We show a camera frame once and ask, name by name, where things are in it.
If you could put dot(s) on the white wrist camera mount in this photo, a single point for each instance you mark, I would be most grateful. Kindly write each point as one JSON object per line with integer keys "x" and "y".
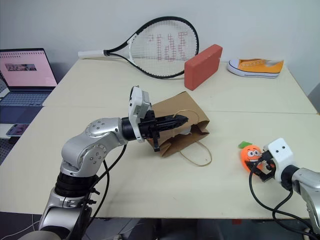
{"x": 136, "y": 100}
{"x": 281, "y": 152}

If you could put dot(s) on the smartphone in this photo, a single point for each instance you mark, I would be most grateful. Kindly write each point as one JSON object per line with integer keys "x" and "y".
{"x": 18, "y": 129}

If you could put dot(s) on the red brick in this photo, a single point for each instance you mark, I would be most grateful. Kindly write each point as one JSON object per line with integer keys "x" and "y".
{"x": 202, "y": 67}

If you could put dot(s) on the orange canvas sneaker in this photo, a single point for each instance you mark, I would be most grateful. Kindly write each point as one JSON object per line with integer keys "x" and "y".
{"x": 260, "y": 67}

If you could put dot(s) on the grey rounded shape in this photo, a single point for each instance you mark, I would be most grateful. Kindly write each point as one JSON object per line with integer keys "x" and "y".
{"x": 40, "y": 235}

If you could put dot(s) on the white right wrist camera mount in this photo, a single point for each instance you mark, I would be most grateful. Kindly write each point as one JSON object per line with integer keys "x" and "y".
{"x": 281, "y": 152}

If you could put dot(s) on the orange carrot plush toy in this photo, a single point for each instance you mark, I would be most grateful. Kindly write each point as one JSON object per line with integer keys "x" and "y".
{"x": 251, "y": 153}

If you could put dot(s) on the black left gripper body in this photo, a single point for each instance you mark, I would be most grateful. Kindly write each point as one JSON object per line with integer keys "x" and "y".
{"x": 150, "y": 126}

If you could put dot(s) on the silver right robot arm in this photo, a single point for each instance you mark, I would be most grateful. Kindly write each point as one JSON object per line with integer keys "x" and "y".
{"x": 310, "y": 182}

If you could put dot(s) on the black white tennis racket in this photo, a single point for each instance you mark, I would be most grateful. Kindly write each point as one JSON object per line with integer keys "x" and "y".
{"x": 165, "y": 47}

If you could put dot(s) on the perforated metal board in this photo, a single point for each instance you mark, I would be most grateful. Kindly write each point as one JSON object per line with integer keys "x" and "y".
{"x": 6, "y": 150}

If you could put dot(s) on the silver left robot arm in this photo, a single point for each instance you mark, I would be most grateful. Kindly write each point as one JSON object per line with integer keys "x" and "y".
{"x": 100, "y": 130}

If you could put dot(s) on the open laptop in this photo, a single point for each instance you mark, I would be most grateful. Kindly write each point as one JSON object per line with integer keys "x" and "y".
{"x": 25, "y": 75}

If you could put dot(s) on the brown paper bag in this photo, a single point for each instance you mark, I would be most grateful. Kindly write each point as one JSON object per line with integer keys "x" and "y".
{"x": 185, "y": 107}

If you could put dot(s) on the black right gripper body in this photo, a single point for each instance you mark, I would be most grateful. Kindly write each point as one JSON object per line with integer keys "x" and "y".
{"x": 269, "y": 165}

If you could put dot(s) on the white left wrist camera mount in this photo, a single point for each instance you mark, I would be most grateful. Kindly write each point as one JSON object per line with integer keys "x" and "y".
{"x": 136, "y": 100}

